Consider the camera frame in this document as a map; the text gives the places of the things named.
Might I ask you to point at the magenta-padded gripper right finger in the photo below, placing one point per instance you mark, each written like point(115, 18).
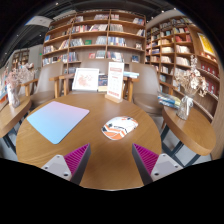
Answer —
point(146, 160)

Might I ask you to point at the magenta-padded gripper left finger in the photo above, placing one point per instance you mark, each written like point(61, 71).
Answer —
point(77, 160)

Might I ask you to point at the white orange patterned computer mouse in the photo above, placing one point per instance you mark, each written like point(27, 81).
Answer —
point(119, 128)

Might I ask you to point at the pastel blue pink mouse pad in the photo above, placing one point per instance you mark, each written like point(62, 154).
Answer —
point(56, 120)

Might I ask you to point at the round wooden side table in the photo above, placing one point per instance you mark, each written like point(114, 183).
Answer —
point(190, 130)
point(10, 115)

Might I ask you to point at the stack of blue yellow books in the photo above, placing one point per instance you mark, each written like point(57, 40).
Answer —
point(168, 100)

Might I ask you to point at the glass vase with dried flowers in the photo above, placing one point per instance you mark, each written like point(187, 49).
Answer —
point(185, 106)
point(14, 93)

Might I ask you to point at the brown padded wooden armchair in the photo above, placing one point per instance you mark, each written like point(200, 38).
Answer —
point(100, 65)
point(148, 90)
point(46, 83)

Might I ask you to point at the dark upright book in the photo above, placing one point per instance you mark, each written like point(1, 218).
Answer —
point(103, 83)

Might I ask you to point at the white framed floral picture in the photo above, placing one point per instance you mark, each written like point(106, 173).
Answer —
point(85, 79)

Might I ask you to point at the white sign in wooden base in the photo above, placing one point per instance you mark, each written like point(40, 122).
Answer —
point(115, 80)

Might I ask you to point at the distant wooden bookshelf unit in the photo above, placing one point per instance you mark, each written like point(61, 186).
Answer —
point(20, 58)

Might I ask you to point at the curved wooden bookshelf unit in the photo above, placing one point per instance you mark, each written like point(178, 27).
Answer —
point(173, 46)

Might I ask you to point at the large wooden bookshelf unit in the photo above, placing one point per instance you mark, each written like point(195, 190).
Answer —
point(93, 36)

